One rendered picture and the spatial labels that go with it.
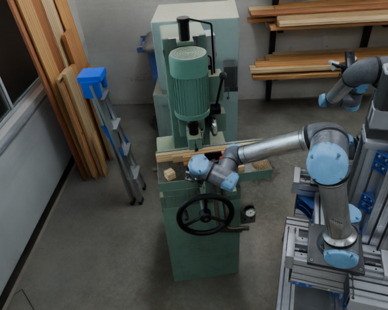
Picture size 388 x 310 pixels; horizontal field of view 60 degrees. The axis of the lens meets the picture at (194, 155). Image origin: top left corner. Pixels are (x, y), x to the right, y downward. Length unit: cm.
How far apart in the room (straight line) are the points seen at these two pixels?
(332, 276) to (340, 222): 47
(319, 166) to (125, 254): 185
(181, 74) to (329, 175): 77
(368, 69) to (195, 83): 73
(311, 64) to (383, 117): 234
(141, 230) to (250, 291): 95
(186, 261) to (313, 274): 88
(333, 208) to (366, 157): 38
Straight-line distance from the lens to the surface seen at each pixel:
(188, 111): 160
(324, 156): 105
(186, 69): 150
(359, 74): 164
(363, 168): 156
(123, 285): 249
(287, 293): 214
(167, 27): 187
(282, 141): 125
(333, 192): 116
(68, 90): 287
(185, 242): 210
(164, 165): 185
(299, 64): 370
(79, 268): 267
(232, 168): 128
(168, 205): 185
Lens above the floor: 206
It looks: 38 degrees down
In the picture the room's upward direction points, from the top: 5 degrees counter-clockwise
